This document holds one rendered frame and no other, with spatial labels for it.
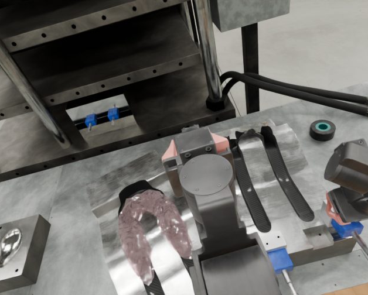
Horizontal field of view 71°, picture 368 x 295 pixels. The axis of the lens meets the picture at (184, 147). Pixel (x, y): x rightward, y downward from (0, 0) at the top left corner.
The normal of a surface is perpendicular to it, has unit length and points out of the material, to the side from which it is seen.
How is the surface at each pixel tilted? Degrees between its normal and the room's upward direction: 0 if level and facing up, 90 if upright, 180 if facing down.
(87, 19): 90
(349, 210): 23
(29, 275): 90
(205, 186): 1
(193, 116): 0
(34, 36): 90
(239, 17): 90
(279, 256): 0
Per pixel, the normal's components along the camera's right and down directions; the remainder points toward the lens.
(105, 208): 0.39, 0.42
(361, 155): 0.07, -0.62
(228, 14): 0.15, 0.66
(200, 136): -0.22, -0.72
